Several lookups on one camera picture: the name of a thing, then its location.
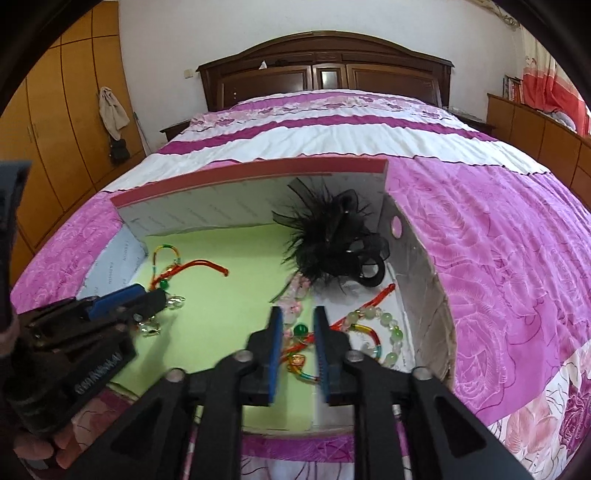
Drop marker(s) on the orange wooden dresser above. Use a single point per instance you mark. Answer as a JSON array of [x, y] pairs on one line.
[[540, 138]]

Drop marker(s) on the dark wooden nightstand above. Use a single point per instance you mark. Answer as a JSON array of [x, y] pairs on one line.
[[475, 122], [175, 130]]

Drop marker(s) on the small silver earring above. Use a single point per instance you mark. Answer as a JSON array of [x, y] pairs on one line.
[[150, 328]]

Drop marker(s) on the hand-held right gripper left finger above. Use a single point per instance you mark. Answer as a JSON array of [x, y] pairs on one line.
[[275, 360]]

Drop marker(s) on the pink cardboard box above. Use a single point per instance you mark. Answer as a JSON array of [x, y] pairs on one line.
[[207, 210]]

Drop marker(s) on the red and white curtain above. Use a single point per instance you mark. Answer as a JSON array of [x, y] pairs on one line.
[[549, 74]]

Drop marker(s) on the beige hanging cloth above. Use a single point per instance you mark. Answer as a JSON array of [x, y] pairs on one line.
[[113, 110]]

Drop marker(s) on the black hanging bag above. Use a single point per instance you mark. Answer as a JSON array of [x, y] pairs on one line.
[[119, 151]]

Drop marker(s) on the dark wooden headboard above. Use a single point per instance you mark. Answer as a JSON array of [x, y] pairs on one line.
[[277, 78]]

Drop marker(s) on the pink floral bedspread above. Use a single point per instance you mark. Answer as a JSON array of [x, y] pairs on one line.
[[485, 240]]

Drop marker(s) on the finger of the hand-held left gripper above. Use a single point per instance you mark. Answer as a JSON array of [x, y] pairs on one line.
[[154, 300], [115, 300]]

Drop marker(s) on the person's left hand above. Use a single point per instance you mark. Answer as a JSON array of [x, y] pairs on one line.
[[34, 447]]

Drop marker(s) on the thin white rod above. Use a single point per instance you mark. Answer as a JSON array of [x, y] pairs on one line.
[[141, 134]]

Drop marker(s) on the row of books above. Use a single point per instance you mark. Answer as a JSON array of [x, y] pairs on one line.
[[513, 88]]

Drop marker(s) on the black feather hair accessory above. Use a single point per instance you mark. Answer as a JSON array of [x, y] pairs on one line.
[[332, 240]]

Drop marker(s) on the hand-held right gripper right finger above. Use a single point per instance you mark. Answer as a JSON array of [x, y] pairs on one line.
[[323, 360]]

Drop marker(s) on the green bead charm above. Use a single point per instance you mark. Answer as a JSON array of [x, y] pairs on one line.
[[164, 282]]

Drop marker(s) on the orange wooden wardrobe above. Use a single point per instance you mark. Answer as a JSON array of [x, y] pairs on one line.
[[60, 115]]

